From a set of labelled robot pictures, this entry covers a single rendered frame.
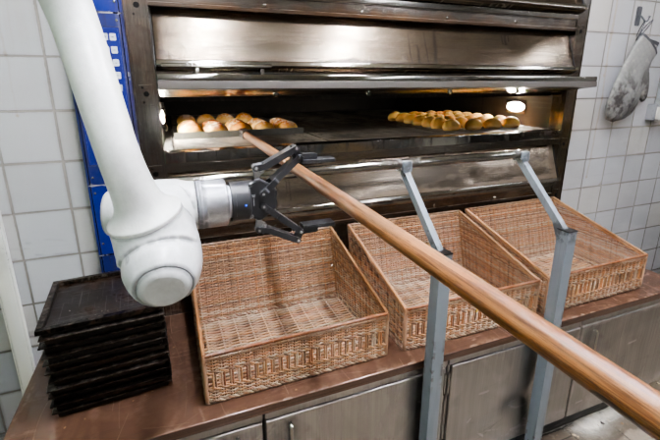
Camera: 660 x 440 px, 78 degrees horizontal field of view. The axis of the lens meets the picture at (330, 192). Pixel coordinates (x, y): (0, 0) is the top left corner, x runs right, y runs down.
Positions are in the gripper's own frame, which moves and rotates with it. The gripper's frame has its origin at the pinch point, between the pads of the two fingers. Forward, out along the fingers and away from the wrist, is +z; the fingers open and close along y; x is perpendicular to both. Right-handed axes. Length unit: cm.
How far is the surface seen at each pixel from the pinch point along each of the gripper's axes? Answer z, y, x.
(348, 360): 14, 59, -19
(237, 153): -8, 3, -68
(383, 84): 42, -21, -52
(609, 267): 124, 47, -17
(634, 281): 142, 57, -17
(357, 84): 31, -21, -53
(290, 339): -4.0, 46.3, -18.1
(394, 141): 56, 2, -67
